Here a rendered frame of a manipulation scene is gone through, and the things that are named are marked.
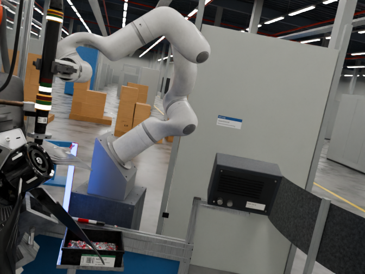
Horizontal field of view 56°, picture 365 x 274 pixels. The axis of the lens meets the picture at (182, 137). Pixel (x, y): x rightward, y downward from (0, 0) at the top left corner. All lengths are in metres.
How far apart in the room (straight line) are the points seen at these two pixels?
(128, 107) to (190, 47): 7.30
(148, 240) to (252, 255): 1.79
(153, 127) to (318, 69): 1.72
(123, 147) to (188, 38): 0.62
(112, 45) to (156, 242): 0.80
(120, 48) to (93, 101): 9.04
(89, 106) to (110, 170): 8.72
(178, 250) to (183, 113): 0.59
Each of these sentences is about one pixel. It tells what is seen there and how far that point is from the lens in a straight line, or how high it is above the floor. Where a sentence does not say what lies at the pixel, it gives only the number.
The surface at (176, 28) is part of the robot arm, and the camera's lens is 1.28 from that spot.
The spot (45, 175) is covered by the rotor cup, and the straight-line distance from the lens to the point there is 1.00.
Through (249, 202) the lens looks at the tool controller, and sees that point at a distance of 1.41.
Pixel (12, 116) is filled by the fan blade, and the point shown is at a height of 1.32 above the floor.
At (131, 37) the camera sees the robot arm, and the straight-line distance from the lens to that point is 1.25.
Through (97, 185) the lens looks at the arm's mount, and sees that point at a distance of 1.63.
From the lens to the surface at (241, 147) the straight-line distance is 2.86.
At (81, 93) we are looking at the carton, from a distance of 10.27.
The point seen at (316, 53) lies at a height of 1.94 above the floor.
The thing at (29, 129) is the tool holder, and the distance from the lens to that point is 1.09.
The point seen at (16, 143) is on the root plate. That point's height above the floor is 1.25.
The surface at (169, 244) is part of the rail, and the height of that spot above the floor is 0.84.
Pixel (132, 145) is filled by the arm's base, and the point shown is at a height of 1.18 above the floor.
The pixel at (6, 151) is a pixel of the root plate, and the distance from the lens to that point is 1.00.
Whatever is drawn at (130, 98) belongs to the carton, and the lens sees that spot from 8.54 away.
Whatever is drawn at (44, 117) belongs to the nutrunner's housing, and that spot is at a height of 1.33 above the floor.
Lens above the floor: 1.49
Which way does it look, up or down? 8 degrees down
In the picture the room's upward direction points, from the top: 11 degrees clockwise
